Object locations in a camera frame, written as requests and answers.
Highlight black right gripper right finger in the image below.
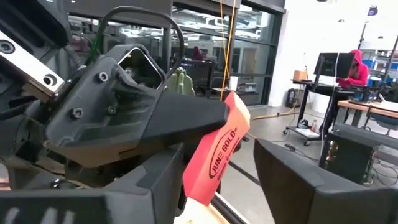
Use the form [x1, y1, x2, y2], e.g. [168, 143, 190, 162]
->
[252, 138, 398, 224]

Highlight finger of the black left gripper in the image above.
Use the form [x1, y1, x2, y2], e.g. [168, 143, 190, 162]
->
[43, 42, 231, 169]
[231, 139, 244, 154]

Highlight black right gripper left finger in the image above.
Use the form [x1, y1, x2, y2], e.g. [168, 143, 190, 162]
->
[0, 145, 188, 224]

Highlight red June Gold eraser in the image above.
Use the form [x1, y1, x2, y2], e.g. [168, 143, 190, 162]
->
[182, 91, 251, 207]

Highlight green cactus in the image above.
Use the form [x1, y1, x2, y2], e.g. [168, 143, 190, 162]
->
[166, 67, 197, 97]

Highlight black computer tower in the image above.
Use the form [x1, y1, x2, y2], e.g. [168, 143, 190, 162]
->
[318, 131, 376, 185]

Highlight white cup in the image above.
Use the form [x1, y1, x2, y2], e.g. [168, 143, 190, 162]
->
[228, 75, 239, 92]

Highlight person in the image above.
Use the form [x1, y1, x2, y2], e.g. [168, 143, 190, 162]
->
[336, 49, 371, 88]
[190, 45, 206, 62]

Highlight small black box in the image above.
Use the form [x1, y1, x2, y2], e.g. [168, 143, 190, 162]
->
[285, 88, 301, 109]

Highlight black rolling desk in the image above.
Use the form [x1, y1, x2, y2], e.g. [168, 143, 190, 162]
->
[282, 78, 355, 147]

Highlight cardboard box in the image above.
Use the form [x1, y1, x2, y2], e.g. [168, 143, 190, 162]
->
[292, 69, 309, 82]

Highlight wooden table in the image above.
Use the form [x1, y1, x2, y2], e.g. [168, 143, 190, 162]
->
[336, 99, 398, 119]

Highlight black computer monitor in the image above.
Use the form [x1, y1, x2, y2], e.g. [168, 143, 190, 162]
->
[313, 52, 356, 79]

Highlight black aluminium table frame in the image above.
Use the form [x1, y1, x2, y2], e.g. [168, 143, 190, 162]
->
[210, 194, 251, 224]

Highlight yellow extension cable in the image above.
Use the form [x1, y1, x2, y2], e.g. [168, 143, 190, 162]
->
[218, 0, 301, 123]

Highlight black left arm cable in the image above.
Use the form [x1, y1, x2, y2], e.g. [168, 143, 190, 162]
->
[98, 5, 186, 78]

